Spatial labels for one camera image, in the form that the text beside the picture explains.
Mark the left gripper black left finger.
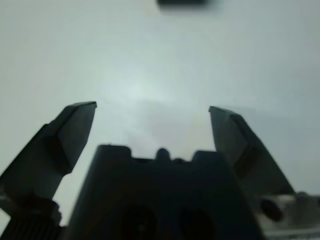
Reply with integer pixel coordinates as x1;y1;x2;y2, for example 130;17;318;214
0;101;98;216

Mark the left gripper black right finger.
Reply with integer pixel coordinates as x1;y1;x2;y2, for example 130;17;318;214
208;105;296;199

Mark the black printed box lid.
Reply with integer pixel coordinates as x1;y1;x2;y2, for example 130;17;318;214
156;0;211;6

